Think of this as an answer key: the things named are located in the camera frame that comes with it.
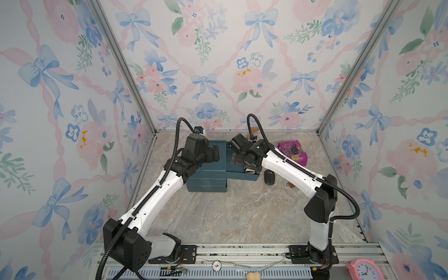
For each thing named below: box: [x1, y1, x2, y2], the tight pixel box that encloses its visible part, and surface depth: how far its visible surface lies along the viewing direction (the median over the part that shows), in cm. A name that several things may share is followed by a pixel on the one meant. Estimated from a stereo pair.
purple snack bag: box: [277, 140, 308, 167], surface depth 105 cm
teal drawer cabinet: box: [185, 140, 228, 193], surface depth 79 cm
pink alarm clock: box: [346, 258, 385, 280], surface depth 70 cm
